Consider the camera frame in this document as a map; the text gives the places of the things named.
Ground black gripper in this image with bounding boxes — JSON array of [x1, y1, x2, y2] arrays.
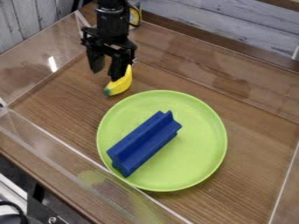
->
[[80, 26, 138, 81]]

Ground yellow banana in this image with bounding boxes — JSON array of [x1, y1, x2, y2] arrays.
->
[[105, 65, 134, 96]]

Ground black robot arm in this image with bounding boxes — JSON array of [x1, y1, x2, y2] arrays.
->
[[80, 0, 138, 81]]

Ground green round plate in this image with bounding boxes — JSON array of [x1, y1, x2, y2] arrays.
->
[[98, 90, 229, 192]]

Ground yellow labelled tin can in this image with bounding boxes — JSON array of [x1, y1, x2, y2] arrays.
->
[[127, 0, 142, 29]]

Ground blue plastic block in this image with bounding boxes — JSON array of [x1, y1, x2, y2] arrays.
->
[[107, 110, 183, 178]]

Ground clear acrylic enclosure wall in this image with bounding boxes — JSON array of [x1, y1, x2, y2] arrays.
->
[[0, 9, 299, 224]]

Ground black metal bracket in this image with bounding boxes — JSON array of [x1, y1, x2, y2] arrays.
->
[[27, 197, 70, 224]]

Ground black cable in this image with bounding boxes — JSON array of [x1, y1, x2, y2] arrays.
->
[[0, 200, 31, 224]]

